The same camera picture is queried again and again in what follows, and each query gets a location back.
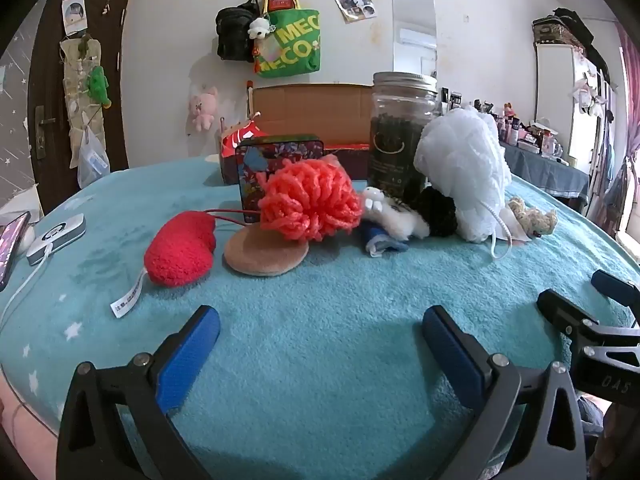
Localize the red cardboard box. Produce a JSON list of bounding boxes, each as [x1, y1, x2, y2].
[[218, 83, 373, 186]]

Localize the dark suitcase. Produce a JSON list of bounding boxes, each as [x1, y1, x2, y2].
[[531, 7, 608, 56]]

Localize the table with dark cloth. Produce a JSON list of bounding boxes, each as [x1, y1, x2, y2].
[[500, 140, 591, 211]]

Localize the row of cosmetic bottles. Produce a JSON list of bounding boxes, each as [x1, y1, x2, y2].
[[437, 87, 576, 166]]

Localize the black backpack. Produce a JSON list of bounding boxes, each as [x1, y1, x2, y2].
[[215, 0, 261, 63]]

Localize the green tote bag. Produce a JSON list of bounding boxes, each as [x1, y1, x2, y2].
[[252, 8, 322, 79]]

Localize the metal door handle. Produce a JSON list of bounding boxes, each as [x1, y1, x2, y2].
[[34, 105, 56, 161]]

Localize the smartphone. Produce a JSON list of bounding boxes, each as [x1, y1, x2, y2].
[[0, 211, 32, 293]]

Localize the white wardrobe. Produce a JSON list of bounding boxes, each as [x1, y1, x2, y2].
[[535, 42, 613, 161]]

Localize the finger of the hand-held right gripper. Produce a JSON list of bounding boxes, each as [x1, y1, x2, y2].
[[591, 269, 640, 307], [537, 288, 602, 348]]

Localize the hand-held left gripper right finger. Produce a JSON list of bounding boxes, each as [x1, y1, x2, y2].
[[421, 305, 586, 480]]

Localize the pink plush toy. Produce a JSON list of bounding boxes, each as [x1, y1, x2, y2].
[[188, 86, 219, 133]]

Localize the glass jar with dark contents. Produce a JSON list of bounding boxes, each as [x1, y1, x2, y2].
[[367, 71, 439, 206]]

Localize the picture sticker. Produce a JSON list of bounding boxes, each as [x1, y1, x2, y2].
[[61, 0, 87, 36]]

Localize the round beige sponge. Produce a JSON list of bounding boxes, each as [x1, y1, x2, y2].
[[223, 225, 309, 277]]

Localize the white mesh bath pouf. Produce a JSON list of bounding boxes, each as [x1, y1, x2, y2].
[[414, 102, 512, 260]]

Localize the clear plastic bag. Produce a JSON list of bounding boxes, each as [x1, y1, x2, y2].
[[76, 125, 111, 188]]

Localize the patterned tin box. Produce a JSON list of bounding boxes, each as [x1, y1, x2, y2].
[[235, 133, 326, 226]]

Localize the photo wall poster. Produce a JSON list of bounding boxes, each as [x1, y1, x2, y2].
[[329, 0, 377, 24]]

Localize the beige teddy bear keychain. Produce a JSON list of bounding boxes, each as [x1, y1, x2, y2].
[[507, 196, 558, 237]]

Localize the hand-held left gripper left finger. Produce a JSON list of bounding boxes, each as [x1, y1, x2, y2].
[[56, 304, 222, 480]]

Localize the coral knitted bath ball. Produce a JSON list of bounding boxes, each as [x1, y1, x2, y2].
[[258, 158, 362, 242]]

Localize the blue cloth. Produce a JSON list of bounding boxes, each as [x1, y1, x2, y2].
[[361, 222, 410, 258]]

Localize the dark brown door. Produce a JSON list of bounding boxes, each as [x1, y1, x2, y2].
[[27, 0, 132, 191]]

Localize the red heart plush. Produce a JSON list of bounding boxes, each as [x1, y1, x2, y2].
[[110, 211, 217, 319]]

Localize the black scrunchie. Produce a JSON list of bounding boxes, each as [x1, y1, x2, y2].
[[411, 187, 458, 238]]

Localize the wall mirror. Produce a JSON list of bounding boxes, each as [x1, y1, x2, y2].
[[391, 0, 438, 86]]

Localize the white cable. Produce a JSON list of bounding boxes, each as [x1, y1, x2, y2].
[[0, 245, 51, 331]]

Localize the white power bank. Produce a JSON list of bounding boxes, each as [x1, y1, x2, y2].
[[26, 213, 87, 266]]

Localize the hanging door organiser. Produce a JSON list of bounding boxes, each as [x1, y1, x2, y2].
[[59, 35, 108, 171]]

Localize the white plush keychain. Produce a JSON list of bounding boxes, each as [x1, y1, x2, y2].
[[248, 16, 273, 41]]

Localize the white plush dog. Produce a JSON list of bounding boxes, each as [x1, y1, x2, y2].
[[361, 186, 431, 240]]

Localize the pink curtain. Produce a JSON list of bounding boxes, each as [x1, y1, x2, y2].
[[602, 20, 640, 241]]

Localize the green plush toy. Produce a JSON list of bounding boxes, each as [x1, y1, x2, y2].
[[87, 66, 112, 109]]

